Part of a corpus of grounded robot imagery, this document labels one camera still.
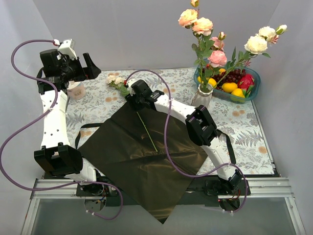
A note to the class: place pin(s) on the small orange fruit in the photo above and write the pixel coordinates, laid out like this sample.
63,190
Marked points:
222,71

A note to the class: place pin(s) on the yellow mango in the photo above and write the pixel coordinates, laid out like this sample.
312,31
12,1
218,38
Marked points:
211,81

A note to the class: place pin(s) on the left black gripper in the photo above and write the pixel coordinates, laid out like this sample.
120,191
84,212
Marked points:
82,66

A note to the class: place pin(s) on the white toilet paper roll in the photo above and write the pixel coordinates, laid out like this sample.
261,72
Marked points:
76,90

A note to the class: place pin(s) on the teal plastic fruit tub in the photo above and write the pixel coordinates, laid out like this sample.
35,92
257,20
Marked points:
219,93

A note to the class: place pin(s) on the pink rose stem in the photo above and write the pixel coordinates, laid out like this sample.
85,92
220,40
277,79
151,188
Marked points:
218,59

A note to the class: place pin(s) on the white ribbed ceramic vase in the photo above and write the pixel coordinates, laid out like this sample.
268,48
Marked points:
202,98

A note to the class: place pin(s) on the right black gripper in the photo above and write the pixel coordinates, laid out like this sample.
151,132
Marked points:
132,98

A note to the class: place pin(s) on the white rose stems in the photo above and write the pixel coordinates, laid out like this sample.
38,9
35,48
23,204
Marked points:
256,45

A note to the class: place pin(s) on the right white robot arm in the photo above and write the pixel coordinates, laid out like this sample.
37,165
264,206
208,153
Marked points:
201,128

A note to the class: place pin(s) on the dark purple grapes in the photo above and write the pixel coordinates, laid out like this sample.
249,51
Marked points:
233,76

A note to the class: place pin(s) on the floral table mat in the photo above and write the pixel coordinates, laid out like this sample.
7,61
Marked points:
239,121

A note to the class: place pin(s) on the red dragon fruit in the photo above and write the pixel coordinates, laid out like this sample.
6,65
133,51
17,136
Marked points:
246,83

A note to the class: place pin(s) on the black wrapping paper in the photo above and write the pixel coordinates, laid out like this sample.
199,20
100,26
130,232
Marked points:
121,149

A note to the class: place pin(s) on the black ribbon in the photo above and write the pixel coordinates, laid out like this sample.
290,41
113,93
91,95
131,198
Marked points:
228,141

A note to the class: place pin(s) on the yellow lemon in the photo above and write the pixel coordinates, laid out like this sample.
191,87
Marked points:
229,87

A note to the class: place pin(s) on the yellow pear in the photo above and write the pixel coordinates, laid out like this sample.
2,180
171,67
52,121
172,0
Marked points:
238,92

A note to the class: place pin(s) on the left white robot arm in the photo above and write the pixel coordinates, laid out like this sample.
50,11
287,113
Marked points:
56,156

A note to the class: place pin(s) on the peach rose stem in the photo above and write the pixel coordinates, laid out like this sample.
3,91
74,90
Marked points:
201,29

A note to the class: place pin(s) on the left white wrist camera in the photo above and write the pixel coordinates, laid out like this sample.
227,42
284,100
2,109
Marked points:
67,48

